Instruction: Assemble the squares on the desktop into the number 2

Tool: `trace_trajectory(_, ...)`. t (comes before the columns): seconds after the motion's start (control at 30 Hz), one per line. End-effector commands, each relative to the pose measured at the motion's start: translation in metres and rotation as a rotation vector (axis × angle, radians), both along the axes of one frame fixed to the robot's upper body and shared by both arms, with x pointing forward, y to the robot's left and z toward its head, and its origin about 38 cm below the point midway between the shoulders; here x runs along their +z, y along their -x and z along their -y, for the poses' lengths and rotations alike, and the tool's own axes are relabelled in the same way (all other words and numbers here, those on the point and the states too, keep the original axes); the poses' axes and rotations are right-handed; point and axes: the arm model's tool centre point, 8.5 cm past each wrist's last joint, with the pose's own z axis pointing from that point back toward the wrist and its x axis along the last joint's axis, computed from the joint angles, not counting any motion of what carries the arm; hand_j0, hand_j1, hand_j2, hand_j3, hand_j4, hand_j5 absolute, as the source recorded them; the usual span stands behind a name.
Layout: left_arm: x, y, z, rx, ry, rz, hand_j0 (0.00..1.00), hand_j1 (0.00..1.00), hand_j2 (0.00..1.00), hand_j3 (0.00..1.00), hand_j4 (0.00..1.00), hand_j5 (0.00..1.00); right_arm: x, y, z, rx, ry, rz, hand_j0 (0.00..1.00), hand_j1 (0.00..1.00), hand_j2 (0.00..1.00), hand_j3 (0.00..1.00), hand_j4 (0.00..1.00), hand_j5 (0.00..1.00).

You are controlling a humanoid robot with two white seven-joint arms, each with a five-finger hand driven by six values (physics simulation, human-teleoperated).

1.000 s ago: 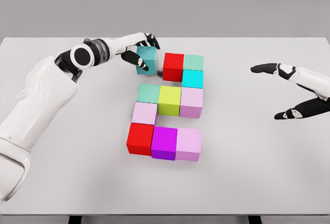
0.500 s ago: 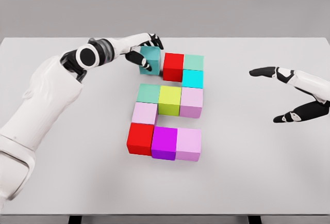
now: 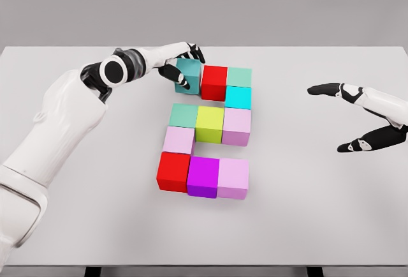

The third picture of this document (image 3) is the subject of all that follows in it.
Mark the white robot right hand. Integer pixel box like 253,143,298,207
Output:
307,82,408,154

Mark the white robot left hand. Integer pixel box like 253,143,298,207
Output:
157,41,206,91

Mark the dark teal block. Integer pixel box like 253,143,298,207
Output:
174,57,203,96

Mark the red block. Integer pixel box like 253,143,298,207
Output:
200,64,229,102
156,151,192,193

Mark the mint green block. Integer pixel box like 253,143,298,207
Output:
226,66,254,89
168,103,200,130

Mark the cyan block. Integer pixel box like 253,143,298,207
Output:
224,86,253,111

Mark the yellow-green block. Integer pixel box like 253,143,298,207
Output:
194,105,226,145

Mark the light pink block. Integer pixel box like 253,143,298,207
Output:
217,158,250,200
221,107,253,147
162,125,196,156

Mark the magenta block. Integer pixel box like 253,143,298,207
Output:
186,156,221,199

